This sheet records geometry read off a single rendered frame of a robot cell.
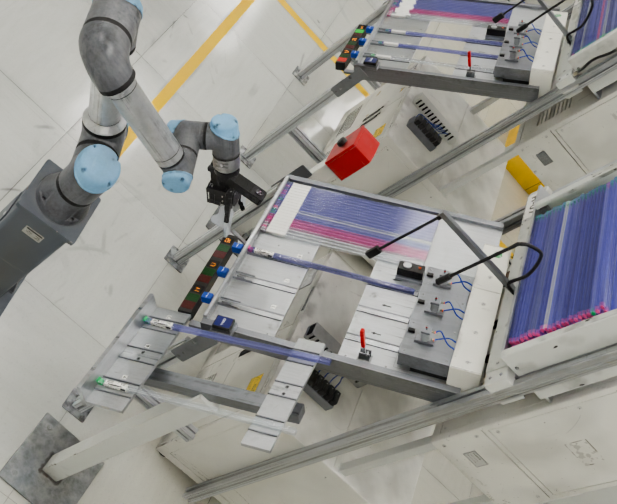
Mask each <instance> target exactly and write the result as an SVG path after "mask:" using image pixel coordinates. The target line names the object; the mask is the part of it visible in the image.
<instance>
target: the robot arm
mask: <svg viewBox="0 0 617 504"><path fill-rule="evenodd" d="M142 18H143V6H142V3H141V1H140V0H92V4H91V7H90V9H89V12H88V14H87V17H86V19H85V22H84V24H83V27H82V29H81V31H80V34H79V40H78V45H79V52H80V56H81V59H82V62H83V64H84V67H85V69H86V71H87V73H88V75H89V77H90V79H91V84H90V99H89V106H88V107H87V108H86V109H85V110H84V112H83V115H82V129H81V134H80V137H79V140H78V143H77V146H76V148H75V151H74V154H73V157H72V159H71V161H70V163H69V164H68V165H67V166H66V167H65V168H64V169H63V170H62V171H61V172H57V173H53V174H50V175H48V176H46V177H45V178H44V179H43V180H42V181H41V182H40V183H39V184H38V186H37V188H36V202H37V205H38V207H39V209H40V210H41V212H42V213H43V214H44V215H45V216H46V217H47V218H48V219H49V220H51V221H52V222H54V223H56V224H59V225H63V226H71V225H75V224H77V223H79V222H80V221H81V220H82V219H84V218H85V216H86V215H87V213H88V211H89V209H90V206H91V203H92V202H94V201H95V200H96V199H97V198H98V197H100V196H101V195H102V194H103V193H104V192H106V191H108V190H109V189H110V188H111V187H113V185H114V184H115V183H116V181H117V180H118V178H119V176H120V173H121V164H120V162H119V161H118V160H119V157H120V154H121V151H122V148H123V145H124V142H125V140H126V137H127V135H128V125H129V126H130V127H131V129H132V130H133V131H134V133H135V134H136V136H137V137H138V138H139V140H140V141H141V143H142V144H143V145H144V147H145V148H146V149H147V151H148V152H149V154H150V155H151V156H152V158H153V159H154V160H155V162H156V163H157V165H158V166H159V167H160V169H161V170H162V171H163V174H162V181H161V182H162V185H163V187H164V188H165V189H166V190H168V191H170V192H173V193H183V192H186V191H187V190H188V189H189V187H190V184H191V181H192V180H193V173H194V169H195V165H196V161H197V157H198V153H199V150H212V155H213V160H212V162H211V164H210V165H209V166H208V167H207V169H208V171H209V172H210V174H211V180H210V182H209V183H208V186H207V187H206V194H207V202H209V203H213V204H215V205H219V206H220V205H221V204H223V205H225V206H221V207H220V210H219V213H218V214H215V215H212V216H211V221H212V223H214V224H216V225H218V226H220V227H221V228H223V234H224V237H225V238H226V237H227V236H228V235H229V233H230V232H231V224H232V223H231V222H232V217H233V212H234V211H233V209H232V206H235V205H236V204H237V202H238V204H239V205H240V209H241V211H243V210H245V206H246V198H247V199H248V200H250V201H251V202H253V203H254V204H256V205H257V206H258V205H260V204H261V203H262V201H263V200H264V198H265V197H266V195H267V192H266V191H265V190H263V189H262V188H260V187H259V186H257V185H256V184H254V183H253V182H252V181H250V180H249V179H247V178H246V177H244V176H243V175H241V174H240V173H239V172H240V165H241V163H240V140H239V137H240V131H239V125H238V120H237V119H236V117H234V116H233V115H231V114H227V113H222V114H221V115H220V114H217V115H215V116H213V117H212V119H211V121H210V122H202V121H190V120H185V119H182V120H170V121H169V122H168V123H167V125H166V124H165V122H164V121H163V119H162V118H161V116H160V115H159V113H158V112H157V110H156V109H155V107H154V106H153V104H152V103H151V101H150V100H149V98H148V97H147V96H146V94H145V93H144V91H143V90H142V88H141V87H140V85H139V84H138V82H137V81H136V72H135V70H134V69H133V67H132V65H131V63H130V56H131V55H132V54H133V53H134V52H135V49H136V43H137V36H138V29H139V24H140V21H141V20H142ZM211 183H212V184H211ZM210 184H211V185H210ZM209 185H210V186H209ZM208 192H209V199H208Z"/></svg>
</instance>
